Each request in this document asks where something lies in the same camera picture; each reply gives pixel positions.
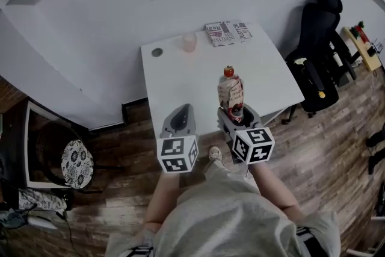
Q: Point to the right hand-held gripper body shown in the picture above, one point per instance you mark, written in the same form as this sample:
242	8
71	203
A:
254	146

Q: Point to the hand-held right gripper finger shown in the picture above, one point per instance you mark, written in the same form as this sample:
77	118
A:
248	117

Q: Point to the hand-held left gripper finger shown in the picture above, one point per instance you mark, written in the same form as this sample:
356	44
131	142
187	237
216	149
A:
186	121
176	123

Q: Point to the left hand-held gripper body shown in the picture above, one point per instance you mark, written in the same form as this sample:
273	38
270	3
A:
177	153

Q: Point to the red-capped plastic bottle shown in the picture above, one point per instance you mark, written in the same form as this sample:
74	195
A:
231	93

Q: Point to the person's right forearm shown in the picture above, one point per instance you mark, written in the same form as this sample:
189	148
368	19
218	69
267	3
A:
270	186

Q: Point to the person's left forearm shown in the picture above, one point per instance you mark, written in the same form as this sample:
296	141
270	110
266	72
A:
162	198

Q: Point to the person's beige shoe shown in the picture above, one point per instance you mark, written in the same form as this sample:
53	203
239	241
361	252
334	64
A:
215	154

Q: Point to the white table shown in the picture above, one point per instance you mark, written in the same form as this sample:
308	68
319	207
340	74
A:
264	75

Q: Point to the black office chair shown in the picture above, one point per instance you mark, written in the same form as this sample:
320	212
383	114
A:
316	84

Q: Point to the small white flat object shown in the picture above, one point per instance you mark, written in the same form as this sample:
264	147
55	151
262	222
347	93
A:
300	61

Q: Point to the small yellow toy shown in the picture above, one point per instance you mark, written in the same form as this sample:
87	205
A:
322	94

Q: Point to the person's gray shirt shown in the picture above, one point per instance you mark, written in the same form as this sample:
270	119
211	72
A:
225	219

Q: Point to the translucent pink cup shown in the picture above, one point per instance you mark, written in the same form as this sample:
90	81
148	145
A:
189	42

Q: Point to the wide newspaper print box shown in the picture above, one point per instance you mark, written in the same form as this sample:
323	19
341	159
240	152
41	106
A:
221	34

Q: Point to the floral seat cushion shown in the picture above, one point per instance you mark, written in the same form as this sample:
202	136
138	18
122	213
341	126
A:
76	164

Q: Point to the white bottle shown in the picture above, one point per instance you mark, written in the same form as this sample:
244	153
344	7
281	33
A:
337	58

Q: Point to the dark round chair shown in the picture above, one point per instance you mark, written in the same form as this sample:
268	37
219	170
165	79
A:
48	144

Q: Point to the small yellow wooden table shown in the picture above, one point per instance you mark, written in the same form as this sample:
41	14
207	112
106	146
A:
371	62

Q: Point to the black cup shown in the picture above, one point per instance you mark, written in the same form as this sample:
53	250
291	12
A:
371	51

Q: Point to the red book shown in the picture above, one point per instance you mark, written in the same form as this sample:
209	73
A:
364	36

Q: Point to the green potted plant toy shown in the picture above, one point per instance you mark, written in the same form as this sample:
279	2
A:
360	26

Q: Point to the floral patterned cloth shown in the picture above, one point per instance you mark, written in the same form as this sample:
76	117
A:
39	200

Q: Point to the white oblong object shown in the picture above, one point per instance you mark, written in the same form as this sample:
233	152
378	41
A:
40	221

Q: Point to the blue gray cloth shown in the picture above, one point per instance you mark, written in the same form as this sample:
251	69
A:
10	216

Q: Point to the white frame cabinet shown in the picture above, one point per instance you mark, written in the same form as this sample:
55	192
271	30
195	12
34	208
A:
26	144

